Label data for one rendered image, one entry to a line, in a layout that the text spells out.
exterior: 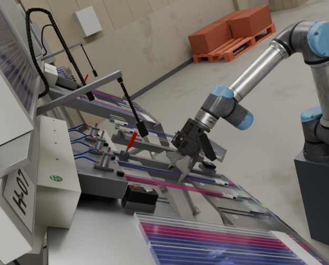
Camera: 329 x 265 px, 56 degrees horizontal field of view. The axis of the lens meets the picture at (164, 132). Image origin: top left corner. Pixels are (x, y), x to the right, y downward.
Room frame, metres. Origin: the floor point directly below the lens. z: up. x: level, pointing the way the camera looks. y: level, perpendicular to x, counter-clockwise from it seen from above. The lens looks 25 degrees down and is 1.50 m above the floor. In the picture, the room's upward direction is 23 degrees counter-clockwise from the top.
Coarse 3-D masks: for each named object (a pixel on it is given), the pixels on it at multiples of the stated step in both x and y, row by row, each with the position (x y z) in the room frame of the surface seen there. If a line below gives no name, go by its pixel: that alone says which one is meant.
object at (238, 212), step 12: (192, 180) 0.95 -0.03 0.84; (228, 192) 0.92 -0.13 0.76; (216, 204) 0.78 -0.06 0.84; (228, 204) 0.81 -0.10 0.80; (240, 204) 0.84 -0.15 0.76; (228, 216) 0.72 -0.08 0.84; (240, 216) 0.74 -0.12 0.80; (252, 216) 0.76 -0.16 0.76; (264, 216) 0.76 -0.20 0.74; (264, 228) 0.69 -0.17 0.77; (276, 228) 0.71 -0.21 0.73
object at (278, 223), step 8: (224, 176) 1.05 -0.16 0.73; (232, 184) 0.99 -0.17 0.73; (240, 192) 0.93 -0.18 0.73; (256, 208) 0.83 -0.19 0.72; (264, 208) 0.80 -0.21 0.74; (272, 216) 0.75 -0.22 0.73; (280, 224) 0.71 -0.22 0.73; (288, 232) 0.68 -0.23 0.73; (304, 240) 0.63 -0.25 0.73; (312, 248) 0.59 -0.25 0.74; (320, 256) 0.56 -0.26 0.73; (328, 264) 0.53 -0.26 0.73
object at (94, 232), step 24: (96, 216) 0.56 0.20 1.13; (120, 216) 0.58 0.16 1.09; (48, 240) 0.45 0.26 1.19; (72, 240) 0.46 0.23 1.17; (96, 240) 0.47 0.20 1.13; (120, 240) 0.49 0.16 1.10; (144, 240) 0.50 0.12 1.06; (48, 264) 0.39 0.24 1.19; (72, 264) 0.40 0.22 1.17; (96, 264) 0.40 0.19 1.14; (120, 264) 0.41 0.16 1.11; (144, 264) 0.43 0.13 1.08
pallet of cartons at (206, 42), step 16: (224, 16) 6.06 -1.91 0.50; (240, 16) 5.43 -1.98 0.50; (256, 16) 5.28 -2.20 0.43; (208, 32) 5.31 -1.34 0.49; (224, 32) 5.51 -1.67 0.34; (240, 32) 5.37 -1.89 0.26; (256, 32) 5.23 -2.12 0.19; (272, 32) 5.44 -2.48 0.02; (192, 48) 5.59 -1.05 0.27; (208, 48) 5.27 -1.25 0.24; (224, 48) 5.14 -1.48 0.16
